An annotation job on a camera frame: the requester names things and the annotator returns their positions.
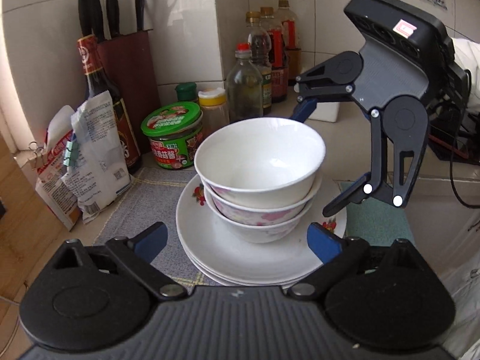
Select yellow lid bottle back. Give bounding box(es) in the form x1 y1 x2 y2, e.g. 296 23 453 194
246 10 272 116

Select large white plate with stain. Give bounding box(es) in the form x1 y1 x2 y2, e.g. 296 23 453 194
185 250 323 287

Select orange cap sauce bottle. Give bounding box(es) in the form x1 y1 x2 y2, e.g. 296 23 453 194
277 0 301 86

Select grey and teal towel mat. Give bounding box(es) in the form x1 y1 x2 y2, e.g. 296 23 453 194
96 168 413 289

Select black cable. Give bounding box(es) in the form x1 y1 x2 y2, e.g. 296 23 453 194
447 68 480 209

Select yellow lid spice jar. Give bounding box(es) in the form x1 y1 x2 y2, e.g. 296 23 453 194
198 88 230 134

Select white bowl pink flowers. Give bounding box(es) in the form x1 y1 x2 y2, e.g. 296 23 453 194
205 192 312 244

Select red label sauce bottle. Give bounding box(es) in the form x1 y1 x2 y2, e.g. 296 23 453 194
260 7 288 103

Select glass oil bottle red cap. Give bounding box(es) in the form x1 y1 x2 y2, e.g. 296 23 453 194
226 42 264 123

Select dark red knife block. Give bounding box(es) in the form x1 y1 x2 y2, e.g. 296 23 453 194
78 0 160 155

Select white fruit-print plate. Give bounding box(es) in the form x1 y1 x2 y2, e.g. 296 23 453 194
176 175 347 273

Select green cap small jar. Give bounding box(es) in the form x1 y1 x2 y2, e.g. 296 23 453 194
175 82 199 102

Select white plastic seasoning box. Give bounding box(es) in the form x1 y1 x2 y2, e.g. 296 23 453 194
308 102 340 123

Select red snack bag with clip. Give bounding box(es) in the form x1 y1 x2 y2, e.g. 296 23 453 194
34 105 80 230

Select dark soy sauce bottle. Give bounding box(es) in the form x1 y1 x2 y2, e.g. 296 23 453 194
76 34 143 175

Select bamboo cutting board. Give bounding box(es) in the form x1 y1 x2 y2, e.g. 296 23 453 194
1 141 68 298

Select white plastic food bag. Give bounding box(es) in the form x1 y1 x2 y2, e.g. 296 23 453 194
62 91 131 224

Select green lid sauce jar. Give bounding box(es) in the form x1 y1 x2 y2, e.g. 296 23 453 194
141 102 203 170

